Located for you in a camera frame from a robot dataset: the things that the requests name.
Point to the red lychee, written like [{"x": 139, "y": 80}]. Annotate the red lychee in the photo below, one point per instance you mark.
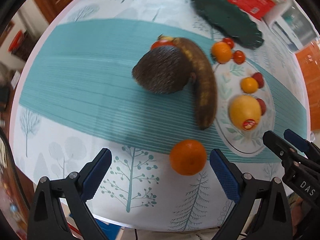
[
  {"x": 262, "y": 106},
  {"x": 259, "y": 78}
]

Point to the cherry tomato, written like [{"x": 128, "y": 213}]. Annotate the cherry tomato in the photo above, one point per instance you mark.
[
  {"x": 229, "y": 41},
  {"x": 239, "y": 57}
]

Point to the teal striped table runner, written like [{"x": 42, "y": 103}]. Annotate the teal striped table runner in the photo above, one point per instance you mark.
[{"x": 81, "y": 78}]

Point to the dark green scalloped plate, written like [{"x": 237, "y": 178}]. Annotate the dark green scalloped plate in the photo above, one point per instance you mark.
[{"x": 230, "y": 20}]

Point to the orange mandarin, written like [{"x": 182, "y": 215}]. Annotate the orange mandarin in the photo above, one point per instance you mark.
[{"x": 188, "y": 157}]

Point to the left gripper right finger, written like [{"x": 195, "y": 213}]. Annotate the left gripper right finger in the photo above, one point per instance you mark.
[{"x": 273, "y": 218}]

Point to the cherry tomato right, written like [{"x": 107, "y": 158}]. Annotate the cherry tomato right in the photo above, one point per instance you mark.
[{"x": 239, "y": 57}]

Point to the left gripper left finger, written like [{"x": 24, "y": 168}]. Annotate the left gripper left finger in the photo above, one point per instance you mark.
[{"x": 46, "y": 217}]

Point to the red tomato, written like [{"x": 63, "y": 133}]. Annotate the red tomato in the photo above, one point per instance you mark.
[{"x": 160, "y": 43}]

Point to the large yellow orange with sticker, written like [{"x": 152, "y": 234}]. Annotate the large yellow orange with sticker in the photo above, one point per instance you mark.
[{"x": 245, "y": 112}]

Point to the white dish sterilizer box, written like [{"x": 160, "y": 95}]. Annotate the white dish sterilizer box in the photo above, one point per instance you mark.
[{"x": 292, "y": 26}]

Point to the small orange tangerine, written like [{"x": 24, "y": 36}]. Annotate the small orange tangerine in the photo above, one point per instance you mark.
[{"x": 222, "y": 52}]

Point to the tree pattern tablecloth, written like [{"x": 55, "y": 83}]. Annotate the tree pattern tablecloth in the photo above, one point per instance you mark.
[{"x": 141, "y": 190}]

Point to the small yellow kumquat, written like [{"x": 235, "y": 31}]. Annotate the small yellow kumquat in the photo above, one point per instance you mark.
[{"x": 249, "y": 85}]

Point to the cherry tomato left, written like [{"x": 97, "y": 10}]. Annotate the cherry tomato left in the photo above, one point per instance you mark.
[{"x": 229, "y": 41}]

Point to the overripe brown banana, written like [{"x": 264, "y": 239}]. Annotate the overripe brown banana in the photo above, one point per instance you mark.
[{"x": 205, "y": 87}]

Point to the dark avocado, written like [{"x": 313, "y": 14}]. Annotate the dark avocado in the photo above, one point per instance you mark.
[{"x": 163, "y": 70}]

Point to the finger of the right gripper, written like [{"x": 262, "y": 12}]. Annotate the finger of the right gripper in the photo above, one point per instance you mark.
[
  {"x": 300, "y": 143},
  {"x": 285, "y": 150}
]

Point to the round white floral placemat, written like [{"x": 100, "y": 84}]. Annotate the round white floral placemat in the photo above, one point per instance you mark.
[{"x": 240, "y": 142}]

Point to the wooden cabinet right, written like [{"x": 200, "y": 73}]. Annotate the wooden cabinet right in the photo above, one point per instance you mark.
[{"x": 308, "y": 59}]

